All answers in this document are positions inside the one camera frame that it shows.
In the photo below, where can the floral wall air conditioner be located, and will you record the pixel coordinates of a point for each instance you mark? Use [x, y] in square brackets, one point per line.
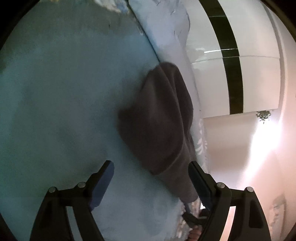
[276, 217]

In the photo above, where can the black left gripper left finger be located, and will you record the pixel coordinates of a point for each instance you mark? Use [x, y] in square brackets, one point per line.
[52, 222]

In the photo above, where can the person's right hand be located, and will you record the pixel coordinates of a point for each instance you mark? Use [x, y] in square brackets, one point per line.
[195, 233]

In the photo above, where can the dark grey fleece garment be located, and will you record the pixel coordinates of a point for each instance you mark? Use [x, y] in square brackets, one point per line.
[156, 129]

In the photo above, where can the teal floral bed blanket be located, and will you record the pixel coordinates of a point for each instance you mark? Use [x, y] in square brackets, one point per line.
[67, 69]

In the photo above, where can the white wardrobe with black stripe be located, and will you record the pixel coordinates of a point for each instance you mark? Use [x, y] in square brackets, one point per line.
[234, 53]

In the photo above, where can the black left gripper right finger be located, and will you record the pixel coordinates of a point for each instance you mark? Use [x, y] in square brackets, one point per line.
[249, 221]

